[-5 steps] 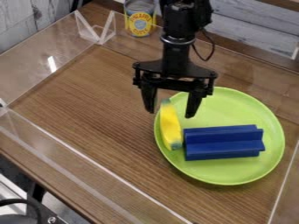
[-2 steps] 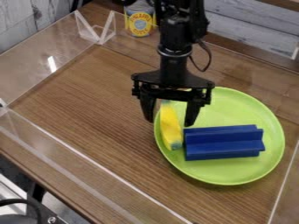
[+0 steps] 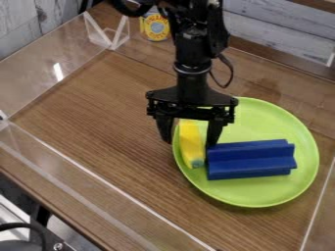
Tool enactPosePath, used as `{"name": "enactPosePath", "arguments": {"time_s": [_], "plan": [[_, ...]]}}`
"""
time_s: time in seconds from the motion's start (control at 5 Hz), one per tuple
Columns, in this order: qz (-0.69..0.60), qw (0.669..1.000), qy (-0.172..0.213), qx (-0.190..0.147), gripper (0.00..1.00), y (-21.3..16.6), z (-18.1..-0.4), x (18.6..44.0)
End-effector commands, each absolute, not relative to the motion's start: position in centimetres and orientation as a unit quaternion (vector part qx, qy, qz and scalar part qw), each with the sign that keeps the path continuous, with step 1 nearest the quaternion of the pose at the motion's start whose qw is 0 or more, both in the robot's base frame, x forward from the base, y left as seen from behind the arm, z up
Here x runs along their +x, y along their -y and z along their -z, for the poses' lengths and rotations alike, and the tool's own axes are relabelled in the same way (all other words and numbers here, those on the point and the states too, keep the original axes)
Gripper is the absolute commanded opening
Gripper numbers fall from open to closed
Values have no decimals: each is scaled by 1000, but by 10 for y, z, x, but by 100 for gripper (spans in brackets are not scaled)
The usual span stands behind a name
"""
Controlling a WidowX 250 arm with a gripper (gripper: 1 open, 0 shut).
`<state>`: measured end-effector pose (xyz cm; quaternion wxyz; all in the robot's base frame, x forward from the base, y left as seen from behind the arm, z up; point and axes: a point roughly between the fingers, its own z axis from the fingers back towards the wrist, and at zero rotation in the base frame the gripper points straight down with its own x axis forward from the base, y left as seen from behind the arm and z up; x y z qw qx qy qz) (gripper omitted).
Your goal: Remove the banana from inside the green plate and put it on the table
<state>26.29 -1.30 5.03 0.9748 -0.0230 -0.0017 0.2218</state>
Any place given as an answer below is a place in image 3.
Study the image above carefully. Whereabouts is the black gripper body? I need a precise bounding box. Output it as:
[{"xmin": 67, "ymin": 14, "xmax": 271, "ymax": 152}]
[{"xmin": 145, "ymin": 87, "xmax": 237, "ymax": 126}]

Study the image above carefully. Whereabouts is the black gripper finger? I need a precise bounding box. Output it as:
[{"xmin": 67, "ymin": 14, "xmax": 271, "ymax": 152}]
[
  {"xmin": 156, "ymin": 115, "xmax": 173, "ymax": 143},
  {"xmin": 205, "ymin": 120, "xmax": 225, "ymax": 147}
]

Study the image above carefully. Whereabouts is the yellow toy banana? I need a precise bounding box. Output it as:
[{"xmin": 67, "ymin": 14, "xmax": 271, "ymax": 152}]
[{"xmin": 179, "ymin": 120, "xmax": 204, "ymax": 169}]

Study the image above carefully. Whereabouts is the blue plastic block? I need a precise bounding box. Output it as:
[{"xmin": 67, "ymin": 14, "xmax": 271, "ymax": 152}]
[{"xmin": 207, "ymin": 139, "xmax": 297, "ymax": 180}]

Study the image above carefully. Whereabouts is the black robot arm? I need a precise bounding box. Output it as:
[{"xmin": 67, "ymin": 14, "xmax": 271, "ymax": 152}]
[{"xmin": 107, "ymin": 0, "xmax": 237, "ymax": 147}]

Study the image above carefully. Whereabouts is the green plate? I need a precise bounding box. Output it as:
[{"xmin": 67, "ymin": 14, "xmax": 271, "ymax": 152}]
[{"xmin": 172, "ymin": 97, "xmax": 319, "ymax": 208}]

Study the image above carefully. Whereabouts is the yellow labelled tin can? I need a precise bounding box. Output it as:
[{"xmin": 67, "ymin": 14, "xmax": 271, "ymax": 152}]
[{"xmin": 140, "ymin": 13, "xmax": 169, "ymax": 42}]

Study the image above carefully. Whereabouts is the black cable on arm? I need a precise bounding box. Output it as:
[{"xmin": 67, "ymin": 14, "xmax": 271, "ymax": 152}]
[{"xmin": 208, "ymin": 53, "xmax": 235, "ymax": 89}]

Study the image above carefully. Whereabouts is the clear acrylic corner bracket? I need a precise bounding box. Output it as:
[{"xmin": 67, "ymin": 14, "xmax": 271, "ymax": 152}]
[{"xmin": 83, "ymin": 12, "xmax": 129, "ymax": 51}]

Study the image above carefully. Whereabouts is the black metal table bracket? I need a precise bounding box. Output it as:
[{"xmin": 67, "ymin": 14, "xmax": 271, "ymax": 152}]
[{"xmin": 32, "ymin": 205, "xmax": 76, "ymax": 251}]

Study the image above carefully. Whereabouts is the black cable lower left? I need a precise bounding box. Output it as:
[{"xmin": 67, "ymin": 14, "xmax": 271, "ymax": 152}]
[{"xmin": 0, "ymin": 222, "xmax": 47, "ymax": 251}]

